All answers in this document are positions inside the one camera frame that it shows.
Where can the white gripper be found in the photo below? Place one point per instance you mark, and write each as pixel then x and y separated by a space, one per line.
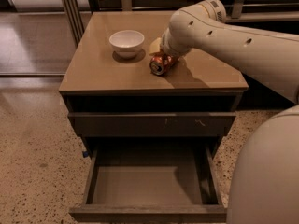
pixel 168 49

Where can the red coke can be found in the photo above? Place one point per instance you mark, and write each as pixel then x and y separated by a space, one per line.
pixel 160 63

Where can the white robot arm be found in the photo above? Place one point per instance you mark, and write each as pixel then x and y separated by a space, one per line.
pixel 265 184

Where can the grey-beige drawer cabinet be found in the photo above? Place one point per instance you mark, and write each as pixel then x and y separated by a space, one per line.
pixel 98 80

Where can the closed top drawer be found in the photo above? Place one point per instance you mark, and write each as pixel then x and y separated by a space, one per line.
pixel 181 124

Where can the open middle drawer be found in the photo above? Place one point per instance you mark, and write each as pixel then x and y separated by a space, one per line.
pixel 151 184

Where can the white ceramic bowl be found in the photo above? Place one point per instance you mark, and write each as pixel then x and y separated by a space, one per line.
pixel 127 43

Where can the blue tape piece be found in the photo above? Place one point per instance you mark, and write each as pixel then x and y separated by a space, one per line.
pixel 85 154

